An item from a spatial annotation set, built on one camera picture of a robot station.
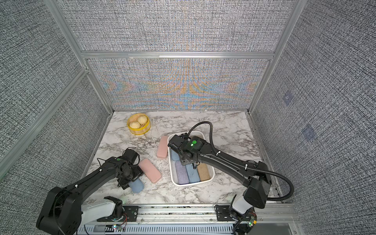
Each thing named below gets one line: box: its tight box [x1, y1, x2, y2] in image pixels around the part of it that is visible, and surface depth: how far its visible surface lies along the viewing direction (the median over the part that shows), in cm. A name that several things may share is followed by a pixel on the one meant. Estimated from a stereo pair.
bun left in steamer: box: [129, 120, 141, 129], surface depth 106 cm
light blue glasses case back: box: [170, 148, 181, 162], surface depth 92 cm
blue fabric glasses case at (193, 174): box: [185, 163, 201, 184], surface depth 85 cm
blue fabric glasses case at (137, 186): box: [128, 178, 145, 194], surface depth 82 cm
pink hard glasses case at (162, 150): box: [156, 135, 169, 159], surface depth 96 cm
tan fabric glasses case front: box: [196, 162, 211, 182], surface depth 85 cm
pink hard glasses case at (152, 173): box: [138, 158, 163, 184], surface depth 87 cm
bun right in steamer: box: [137, 115, 148, 125], surface depth 108 cm
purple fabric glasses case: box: [174, 161, 190, 185], surface depth 85 cm
